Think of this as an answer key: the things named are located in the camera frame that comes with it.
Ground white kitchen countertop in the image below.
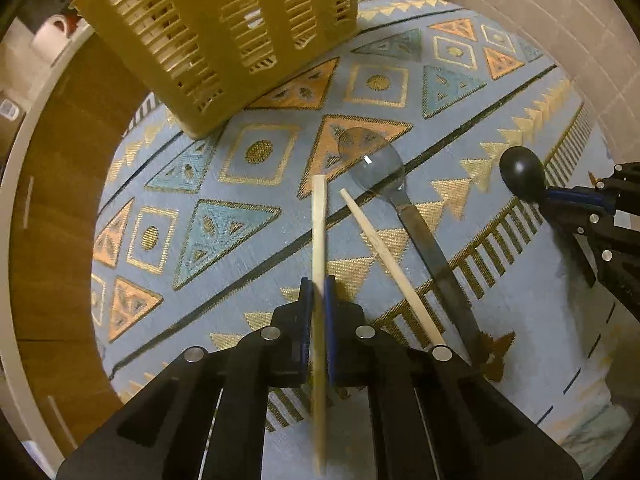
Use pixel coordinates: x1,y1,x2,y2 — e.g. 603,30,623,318
0,20,101,461

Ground wooden chopstick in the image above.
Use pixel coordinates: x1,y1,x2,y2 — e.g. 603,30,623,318
311,175,328,476
340,188,447,347

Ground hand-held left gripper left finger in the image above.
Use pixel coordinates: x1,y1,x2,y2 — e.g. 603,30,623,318
55,277,313,480

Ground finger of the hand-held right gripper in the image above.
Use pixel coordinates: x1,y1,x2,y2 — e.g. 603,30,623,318
546,202,616,288
544,162,640,211

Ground white electric kettle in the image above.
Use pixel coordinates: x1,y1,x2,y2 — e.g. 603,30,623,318
32,12,83,68

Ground clear plastic spoon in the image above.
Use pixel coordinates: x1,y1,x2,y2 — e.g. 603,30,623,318
337,127,483,361

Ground yellow slotted utensil basket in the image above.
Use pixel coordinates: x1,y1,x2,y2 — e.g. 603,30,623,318
74,0,361,140

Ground blue patterned tablecloth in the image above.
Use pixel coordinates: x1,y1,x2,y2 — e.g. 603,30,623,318
90,0,631,461

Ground wooden base cabinets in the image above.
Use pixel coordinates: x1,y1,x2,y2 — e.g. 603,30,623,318
10,35,166,441

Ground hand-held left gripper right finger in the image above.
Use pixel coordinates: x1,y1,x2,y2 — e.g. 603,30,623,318
325,276,583,480

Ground black round spoon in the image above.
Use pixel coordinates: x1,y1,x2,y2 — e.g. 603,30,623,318
499,145,556,207

